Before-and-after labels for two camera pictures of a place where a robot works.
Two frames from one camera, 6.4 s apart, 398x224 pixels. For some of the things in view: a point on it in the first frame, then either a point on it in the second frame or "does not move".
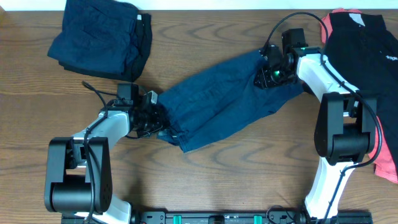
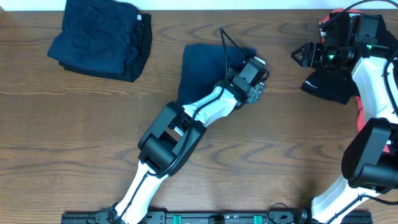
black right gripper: x=263 y=73 -> x=311 y=56
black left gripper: x=157 y=118 -> x=256 y=93
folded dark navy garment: x=106 y=37 does not move
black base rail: x=228 y=217 does not move
